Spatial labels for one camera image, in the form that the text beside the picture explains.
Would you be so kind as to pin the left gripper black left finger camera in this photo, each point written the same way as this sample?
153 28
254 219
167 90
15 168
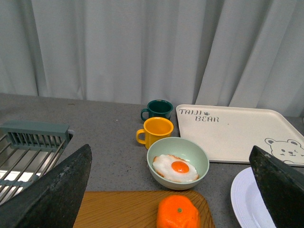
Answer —
54 200

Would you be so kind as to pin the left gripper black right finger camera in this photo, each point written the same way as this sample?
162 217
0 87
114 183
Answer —
281 188

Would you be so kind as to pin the white round plate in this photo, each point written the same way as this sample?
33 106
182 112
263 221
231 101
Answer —
247 203

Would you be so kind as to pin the orange mandarin fruit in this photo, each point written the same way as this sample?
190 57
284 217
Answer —
177 211

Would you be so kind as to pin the green metal dish rack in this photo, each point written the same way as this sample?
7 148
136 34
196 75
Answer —
28 150

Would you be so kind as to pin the wooden cutting board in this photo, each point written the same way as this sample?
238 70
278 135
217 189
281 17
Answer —
132 209

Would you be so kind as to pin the cream bear serving tray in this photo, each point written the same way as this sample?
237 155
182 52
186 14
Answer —
228 134

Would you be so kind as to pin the light green bowl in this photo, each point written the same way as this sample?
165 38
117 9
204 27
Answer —
184 149

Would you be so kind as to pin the fake fried egg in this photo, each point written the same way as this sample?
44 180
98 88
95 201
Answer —
174 168

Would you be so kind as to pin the yellow enamel mug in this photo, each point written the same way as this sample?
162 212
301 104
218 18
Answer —
154 129

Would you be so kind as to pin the grey-white curtain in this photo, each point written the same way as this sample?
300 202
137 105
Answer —
238 53

